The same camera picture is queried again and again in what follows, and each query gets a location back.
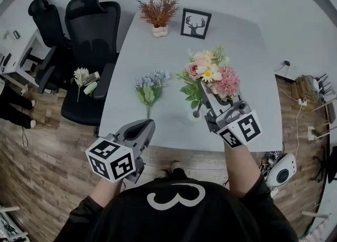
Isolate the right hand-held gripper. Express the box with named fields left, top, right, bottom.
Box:
left=200, top=80, right=263, bottom=148

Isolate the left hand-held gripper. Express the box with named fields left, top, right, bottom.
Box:
left=85, top=118, right=156, bottom=184

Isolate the white vase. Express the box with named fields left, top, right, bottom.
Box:
left=192, top=110, right=209, bottom=121

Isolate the pink flower bouquet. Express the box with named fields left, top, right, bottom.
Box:
left=176, top=45, right=241, bottom=118

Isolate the blue flower bouquet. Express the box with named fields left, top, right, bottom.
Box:
left=134, top=70, right=171, bottom=120

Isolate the person's left forearm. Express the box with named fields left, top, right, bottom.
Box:
left=89, top=177, right=125, bottom=209

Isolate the person's right forearm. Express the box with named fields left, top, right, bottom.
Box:
left=223, top=140, right=263, bottom=200

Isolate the white flower sprig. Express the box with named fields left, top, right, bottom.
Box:
left=73, top=67, right=89, bottom=103

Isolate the person's shoe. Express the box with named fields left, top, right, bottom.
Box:
left=171, top=160, right=184, bottom=175

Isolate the shiny small packet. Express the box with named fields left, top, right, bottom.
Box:
left=83, top=71, right=101, bottom=86

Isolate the black framed deer picture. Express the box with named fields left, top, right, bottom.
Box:
left=180, top=8, right=212, bottom=40

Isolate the white round floor device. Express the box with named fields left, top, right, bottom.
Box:
left=267, top=153, right=298, bottom=190

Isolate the white floor socket box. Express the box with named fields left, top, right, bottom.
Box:
left=307, top=125, right=320, bottom=141

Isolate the person's black printed shirt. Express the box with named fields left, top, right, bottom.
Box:
left=54, top=173, right=300, bottom=242

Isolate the black router with antennas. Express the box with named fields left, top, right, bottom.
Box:
left=317, top=73, right=333, bottom=95

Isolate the black office chair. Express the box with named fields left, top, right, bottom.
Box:
left=28, top=0, right=73, bottom=94
left=61, top=0, right=122, bottom=127
left=313, top=144, right=337, bottom=184

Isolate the wooden stool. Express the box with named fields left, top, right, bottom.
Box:
left=310, top=95, right=337, bottom=126

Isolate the orange plant in white pot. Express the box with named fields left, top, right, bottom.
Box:
left=136, top=0, right=180, bottom=38

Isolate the white side desk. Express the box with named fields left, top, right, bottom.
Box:
left=0, top=28, right=45, bottom=83

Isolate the white metal rack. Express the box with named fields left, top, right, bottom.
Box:
left=0, top=205, right=28, bottom=242

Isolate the white power cable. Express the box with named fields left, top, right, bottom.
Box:
left=276, top=85, right=308, bottom=163

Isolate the tangled cable bundle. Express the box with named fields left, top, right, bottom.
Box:
left=259, top=151, right=280, bottom=181

